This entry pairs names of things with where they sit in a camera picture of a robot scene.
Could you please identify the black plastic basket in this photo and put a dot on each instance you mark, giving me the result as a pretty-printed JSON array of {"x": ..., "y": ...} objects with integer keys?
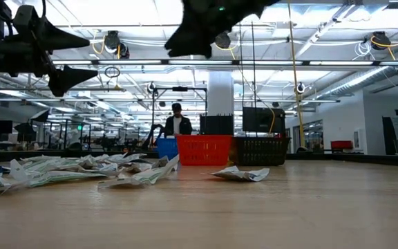
[{"x": 261, "y": 152}]

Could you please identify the silver ventilation duct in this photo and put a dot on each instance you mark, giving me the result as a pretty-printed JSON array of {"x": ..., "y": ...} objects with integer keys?
[{"x": 358, "y": 81}]

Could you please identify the white pillar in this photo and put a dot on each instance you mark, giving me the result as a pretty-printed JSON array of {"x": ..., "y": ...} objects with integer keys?
[{"x": 220, "y": 93}]

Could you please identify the blue plastic basket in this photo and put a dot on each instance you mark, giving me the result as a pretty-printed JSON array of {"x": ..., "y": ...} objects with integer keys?
[{"x": 167, "y": 148}]

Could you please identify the red plastic basket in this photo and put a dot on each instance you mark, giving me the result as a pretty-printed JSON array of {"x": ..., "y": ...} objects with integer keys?
[{"x": 204, "y": 150}]

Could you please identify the black monitor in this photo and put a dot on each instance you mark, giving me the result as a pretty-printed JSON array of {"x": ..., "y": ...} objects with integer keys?
[{"x": 263, "y": 120}]

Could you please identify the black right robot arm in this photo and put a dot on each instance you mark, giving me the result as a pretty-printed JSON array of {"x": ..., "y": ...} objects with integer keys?
[{"x": 254, "y": 7}]

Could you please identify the black background rig frame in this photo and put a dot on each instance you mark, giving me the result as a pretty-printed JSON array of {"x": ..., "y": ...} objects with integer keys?
[{"x": 180, "y": 89}]

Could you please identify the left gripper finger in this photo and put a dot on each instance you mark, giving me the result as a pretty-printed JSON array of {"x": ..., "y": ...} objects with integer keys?
[
  {"x": 61, "y": 39},
  {"x": 66, "y": 79}
]

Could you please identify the person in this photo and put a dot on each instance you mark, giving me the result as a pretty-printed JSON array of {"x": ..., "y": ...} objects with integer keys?
[{"x": 185, "y": 128}]

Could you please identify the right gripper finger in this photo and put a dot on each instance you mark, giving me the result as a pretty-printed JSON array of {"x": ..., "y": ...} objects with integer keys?
[{"x": 192, "y": 45}]

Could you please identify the black background robot arm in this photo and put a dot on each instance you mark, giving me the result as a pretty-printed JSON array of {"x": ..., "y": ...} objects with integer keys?
[{"x": 152, "y": 133}]

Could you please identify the ceiling light strip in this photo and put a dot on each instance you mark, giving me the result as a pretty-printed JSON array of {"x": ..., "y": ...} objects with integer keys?
[{"x": 199, "y": 62}]

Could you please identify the red bin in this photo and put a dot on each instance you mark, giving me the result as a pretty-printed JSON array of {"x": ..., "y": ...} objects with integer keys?
[{"x": 341, "y": 144}]

